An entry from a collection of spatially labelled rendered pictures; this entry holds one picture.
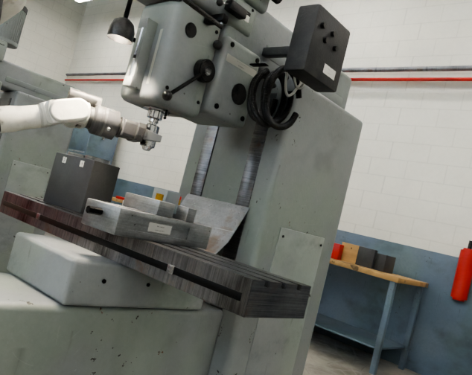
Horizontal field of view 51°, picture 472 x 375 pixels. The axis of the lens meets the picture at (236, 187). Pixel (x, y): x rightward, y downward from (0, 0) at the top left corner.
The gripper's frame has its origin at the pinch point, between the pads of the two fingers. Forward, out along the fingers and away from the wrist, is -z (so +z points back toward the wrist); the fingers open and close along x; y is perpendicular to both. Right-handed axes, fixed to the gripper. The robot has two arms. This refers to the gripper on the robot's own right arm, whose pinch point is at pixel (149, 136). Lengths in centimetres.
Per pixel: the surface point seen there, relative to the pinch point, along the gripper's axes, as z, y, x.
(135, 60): 11.5, -19.5, -5.8
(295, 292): -28, 31, -56
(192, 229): -14.4, 24.1, -18.3
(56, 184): 18.3, 22.4, 36.6
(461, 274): -369, 15, 167
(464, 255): -369, -3, 169
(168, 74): 2.5, -17.6, -11.6
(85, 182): 11.0, 19.0, 23.3
